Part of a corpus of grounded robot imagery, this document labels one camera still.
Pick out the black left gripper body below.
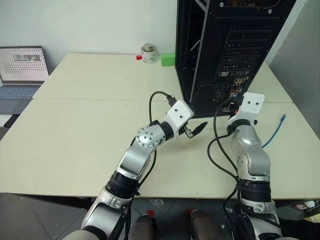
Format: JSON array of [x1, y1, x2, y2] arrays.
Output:
[[180, 122, 194, 139]]

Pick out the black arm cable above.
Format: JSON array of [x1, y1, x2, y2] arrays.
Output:
[[117, 91, 176, 236], [206, 96, 245, 227]]

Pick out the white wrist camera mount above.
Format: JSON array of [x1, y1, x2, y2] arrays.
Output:
[[227, 91, 266, 126], [165, 99, 195, 139]]

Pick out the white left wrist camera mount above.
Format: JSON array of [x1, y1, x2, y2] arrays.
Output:
[[165, 99, 195, 139]]

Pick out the grey laptop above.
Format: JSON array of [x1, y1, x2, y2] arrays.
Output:
[[0, 45, 50, 101]]

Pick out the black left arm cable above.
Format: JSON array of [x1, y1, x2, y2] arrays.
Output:
[[117, 91, 176, 236]]

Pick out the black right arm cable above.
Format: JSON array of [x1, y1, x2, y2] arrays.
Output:
[[206, 96, 245, 227]]

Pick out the green block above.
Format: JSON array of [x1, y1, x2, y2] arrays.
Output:
[[160, 52, 176, 68]]

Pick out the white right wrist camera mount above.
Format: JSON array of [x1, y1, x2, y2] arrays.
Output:
[[227, 91, 266, 126]]

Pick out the white tape roll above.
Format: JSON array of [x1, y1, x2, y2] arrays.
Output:
[[139, 42, 160, 64]]

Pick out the black computer tower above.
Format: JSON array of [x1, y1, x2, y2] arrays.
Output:
[[175, 0, 297, 119]]

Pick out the white and red small object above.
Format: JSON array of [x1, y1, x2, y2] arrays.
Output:
[[292, 199, 316, 211]]

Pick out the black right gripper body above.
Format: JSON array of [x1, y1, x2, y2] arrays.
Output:
[[222, 103, 238, 115]]

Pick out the dark rounded shape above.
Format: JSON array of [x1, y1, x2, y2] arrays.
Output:
[[128, 214, 157, 240], [188, 209, 226, 240]]

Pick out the blue ethernet cable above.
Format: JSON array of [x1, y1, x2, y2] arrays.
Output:
[[261, 113, 287, 148]]

